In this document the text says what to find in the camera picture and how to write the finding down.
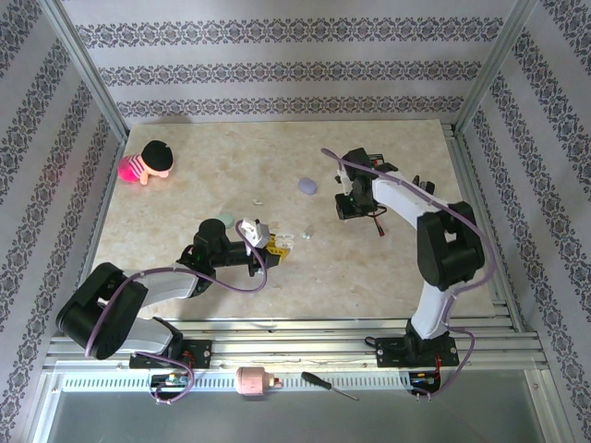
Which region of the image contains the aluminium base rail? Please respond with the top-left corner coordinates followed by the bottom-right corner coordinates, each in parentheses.
top-left (43, 317), bottom-right (544, 370)

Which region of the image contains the small circuit board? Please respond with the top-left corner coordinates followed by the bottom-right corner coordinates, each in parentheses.
top-left (409, 371), bottom-right (442, 389)
top-left (148, 372), bottom-right (194, 389)

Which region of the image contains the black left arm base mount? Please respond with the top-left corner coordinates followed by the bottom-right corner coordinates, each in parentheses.
top-left (128, 339), bottom-right (213, 370)

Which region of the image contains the plush doll with black hat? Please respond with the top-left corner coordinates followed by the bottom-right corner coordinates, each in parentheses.
top-left (117, 140), bottom-right (175, 186)

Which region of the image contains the red battery holder wire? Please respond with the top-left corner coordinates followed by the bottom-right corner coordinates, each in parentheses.
top-left (368, 207), bottom-right (389, 239)

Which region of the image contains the slotted cable duct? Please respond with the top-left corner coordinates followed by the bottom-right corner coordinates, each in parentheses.
top-left (59, 371), bottom-right (413, 393)

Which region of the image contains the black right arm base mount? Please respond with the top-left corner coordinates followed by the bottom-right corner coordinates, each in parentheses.
top-left (374, 335), bottom-right (459, 369)

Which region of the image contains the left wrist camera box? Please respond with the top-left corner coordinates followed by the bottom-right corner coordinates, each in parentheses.
top-left (237, 217), bottom-right (271, 250)

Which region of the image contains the aluminium side rail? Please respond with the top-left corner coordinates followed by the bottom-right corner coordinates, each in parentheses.
top-left (440, 120), bottom-right (527, 333)

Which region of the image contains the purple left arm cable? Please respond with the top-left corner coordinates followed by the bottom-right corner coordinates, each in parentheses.
top-left (85, 220), bottom-right (270, 359)

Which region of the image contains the black handled screwdriver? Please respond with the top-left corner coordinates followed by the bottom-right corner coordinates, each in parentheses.
top-left (300, 370), bottom-right (360, 401)

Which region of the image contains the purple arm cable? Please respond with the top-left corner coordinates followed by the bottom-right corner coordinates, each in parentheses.
top-left (85, 220), bottom-right (270, 359)
top-left (320, 147), bottom-right (499, 401)

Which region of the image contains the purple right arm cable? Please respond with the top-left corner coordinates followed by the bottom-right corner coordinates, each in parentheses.
top-left (320, 147), bottom-right (499, 401)

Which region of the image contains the black stapler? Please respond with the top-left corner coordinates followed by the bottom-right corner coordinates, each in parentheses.
top-left (412, 174), bottom-right (436, 196)

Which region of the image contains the pink cylinder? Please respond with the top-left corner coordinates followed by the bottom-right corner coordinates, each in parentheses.
top-left (235, 366), bottom-right (283, 397)

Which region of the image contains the aluminium frame post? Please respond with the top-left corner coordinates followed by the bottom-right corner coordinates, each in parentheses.
top-left (43, 0), bottom-right (129, 142)
top-left (453, 0), bottom-right (544, 138)

